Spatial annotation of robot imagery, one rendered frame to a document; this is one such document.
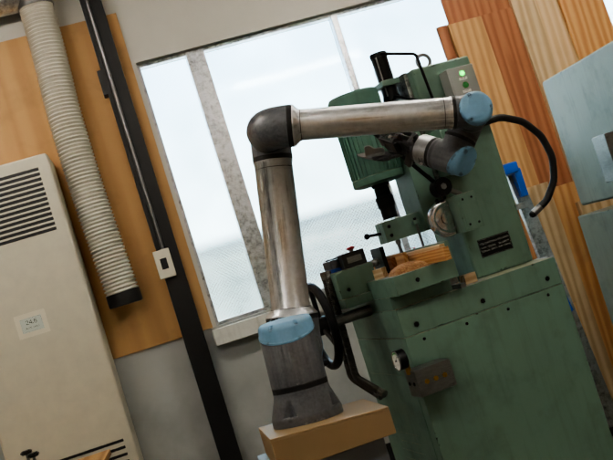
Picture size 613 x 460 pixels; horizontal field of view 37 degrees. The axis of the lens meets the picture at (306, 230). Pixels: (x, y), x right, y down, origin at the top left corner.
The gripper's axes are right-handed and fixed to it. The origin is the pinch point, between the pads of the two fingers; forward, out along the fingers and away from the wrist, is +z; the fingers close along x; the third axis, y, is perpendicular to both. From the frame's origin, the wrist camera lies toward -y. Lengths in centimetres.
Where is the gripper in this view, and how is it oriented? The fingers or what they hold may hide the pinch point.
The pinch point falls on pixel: (370, 137)
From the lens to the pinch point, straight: 288.3
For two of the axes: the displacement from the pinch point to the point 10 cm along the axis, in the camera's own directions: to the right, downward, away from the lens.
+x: -5.5, 7.9, -2.7
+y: -4.2, -5.4, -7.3
